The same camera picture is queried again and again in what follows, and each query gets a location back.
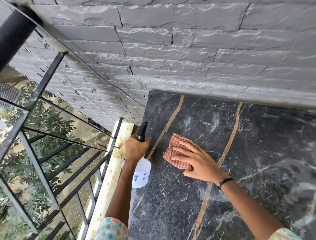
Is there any person's right hand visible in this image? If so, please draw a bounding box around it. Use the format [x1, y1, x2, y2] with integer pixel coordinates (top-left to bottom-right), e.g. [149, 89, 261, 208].
[171, 141, 223, 185]

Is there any thin dark wall cable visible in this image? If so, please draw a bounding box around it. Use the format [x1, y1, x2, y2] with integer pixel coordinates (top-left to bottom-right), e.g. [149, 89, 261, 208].
[5, 0, 146, 108]

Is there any floral light sleeve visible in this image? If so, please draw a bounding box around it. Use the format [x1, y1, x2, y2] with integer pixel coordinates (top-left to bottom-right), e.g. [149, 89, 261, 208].
[93, 217, 129, 240]
[268, 227, 303, 240]

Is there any black round pipe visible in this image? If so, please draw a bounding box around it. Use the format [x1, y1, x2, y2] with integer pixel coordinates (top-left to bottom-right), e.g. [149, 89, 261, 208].
[0, 4, 38, 73]

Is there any black beaded bracelet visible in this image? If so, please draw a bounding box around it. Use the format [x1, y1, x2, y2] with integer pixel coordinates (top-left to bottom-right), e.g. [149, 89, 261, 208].
[217, 176, 235, 191]

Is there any person's right forearm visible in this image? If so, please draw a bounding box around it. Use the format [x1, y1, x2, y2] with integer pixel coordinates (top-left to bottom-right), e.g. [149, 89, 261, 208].
[219, 179, 285, 233]

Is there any red checked cleaning cloth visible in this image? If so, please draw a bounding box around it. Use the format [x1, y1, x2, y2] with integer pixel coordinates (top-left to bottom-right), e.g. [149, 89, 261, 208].
[162, 133, 198, 171]

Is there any person's left hand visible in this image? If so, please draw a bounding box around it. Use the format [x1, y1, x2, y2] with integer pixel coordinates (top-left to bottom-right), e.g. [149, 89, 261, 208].
[124, 135, 152, 165]

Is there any white spray bottle black nozzle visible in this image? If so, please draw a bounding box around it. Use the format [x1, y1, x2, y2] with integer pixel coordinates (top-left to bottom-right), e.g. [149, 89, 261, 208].
[122, 121, 152, 189]

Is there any floral light right sleeve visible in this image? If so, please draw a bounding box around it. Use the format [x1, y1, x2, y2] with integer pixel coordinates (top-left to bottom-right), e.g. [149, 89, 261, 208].
[268, 227, 303, 240]

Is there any cream stone window sill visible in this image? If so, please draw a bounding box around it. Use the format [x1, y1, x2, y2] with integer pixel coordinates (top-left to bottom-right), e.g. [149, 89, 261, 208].
[84, 121, 135, 240]

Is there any floral light left sleeve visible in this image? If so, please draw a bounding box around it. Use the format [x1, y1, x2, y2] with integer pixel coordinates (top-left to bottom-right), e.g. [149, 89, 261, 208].
[93, 217, 129, 240]

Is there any person's left forearm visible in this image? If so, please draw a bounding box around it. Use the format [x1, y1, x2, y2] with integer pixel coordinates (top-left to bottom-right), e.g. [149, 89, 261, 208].
[105, 160, 139, 226]

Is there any black metal window grille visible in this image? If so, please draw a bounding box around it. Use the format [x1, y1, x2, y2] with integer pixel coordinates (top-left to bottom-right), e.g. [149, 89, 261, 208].
[0, 51, 124, 240]

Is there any green tree foliage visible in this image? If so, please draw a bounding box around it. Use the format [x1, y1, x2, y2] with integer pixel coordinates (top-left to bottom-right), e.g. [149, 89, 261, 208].
[0, 81, 111, 240]

